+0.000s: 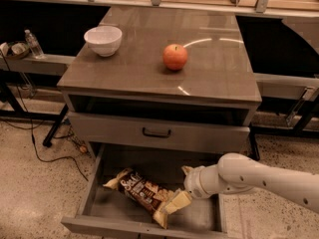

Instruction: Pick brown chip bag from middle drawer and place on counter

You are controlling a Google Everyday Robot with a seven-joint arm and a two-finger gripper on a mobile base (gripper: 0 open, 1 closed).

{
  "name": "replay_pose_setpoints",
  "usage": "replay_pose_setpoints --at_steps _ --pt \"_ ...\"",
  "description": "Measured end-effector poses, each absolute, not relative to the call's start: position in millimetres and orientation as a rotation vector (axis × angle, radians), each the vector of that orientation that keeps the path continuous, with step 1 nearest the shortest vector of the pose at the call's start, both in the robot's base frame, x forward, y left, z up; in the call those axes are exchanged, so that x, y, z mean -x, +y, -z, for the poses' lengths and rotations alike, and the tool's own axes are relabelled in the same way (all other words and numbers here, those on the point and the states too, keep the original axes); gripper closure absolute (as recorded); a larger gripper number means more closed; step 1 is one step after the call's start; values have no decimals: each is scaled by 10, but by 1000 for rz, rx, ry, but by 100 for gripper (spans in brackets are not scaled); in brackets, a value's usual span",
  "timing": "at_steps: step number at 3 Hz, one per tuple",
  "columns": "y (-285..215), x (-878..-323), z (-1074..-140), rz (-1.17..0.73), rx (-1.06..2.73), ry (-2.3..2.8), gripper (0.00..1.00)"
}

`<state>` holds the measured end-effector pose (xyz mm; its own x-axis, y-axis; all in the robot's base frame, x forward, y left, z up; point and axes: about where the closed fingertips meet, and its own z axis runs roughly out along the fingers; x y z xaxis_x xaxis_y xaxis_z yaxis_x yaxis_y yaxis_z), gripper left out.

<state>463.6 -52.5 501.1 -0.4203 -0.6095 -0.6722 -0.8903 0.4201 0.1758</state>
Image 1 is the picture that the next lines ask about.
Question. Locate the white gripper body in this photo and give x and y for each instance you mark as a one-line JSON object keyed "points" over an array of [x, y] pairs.
{"points": [[193, 183]]}

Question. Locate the brown chip bag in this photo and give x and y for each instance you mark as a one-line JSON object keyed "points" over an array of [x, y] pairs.
{"points": [[148, 194]]}

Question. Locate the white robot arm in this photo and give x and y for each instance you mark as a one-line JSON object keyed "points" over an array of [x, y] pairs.
{"points": [[237, 173]]}

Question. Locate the open grey middle drawer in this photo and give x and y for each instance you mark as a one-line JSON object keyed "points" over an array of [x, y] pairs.
{"points": [[110, 214]]}

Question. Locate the grey drawer cabinet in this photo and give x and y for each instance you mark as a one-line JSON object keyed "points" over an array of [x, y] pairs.
{"points": [[215, 86]]}

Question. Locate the closed grey top drawer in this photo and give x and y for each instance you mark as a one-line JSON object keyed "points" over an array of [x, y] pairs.
{"points": [[197, 137]]}

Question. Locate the red apple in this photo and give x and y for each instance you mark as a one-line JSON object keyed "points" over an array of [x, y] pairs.
{"points": [[174, 56]]}

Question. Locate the grey right bench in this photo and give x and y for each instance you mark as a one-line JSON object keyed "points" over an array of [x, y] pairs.
{"points": [[287, 87]]}

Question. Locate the white ceramic bowl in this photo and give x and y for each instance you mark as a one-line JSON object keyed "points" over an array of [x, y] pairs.
{"points": [[104, 40]]}

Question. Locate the grey side bench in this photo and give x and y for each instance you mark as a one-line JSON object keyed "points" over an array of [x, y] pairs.
{"points": [[54, 65]]}

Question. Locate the clear plastic water bottle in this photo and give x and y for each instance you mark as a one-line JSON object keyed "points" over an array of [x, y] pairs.
{"points": [[34, 44]]}

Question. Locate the small dish with wrappers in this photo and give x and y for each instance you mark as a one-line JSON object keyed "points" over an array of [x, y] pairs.
{"points": [[14, 50]]}

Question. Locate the black drawer handle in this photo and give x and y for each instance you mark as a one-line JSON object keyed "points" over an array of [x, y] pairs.
{"points": [[156, 134]]}

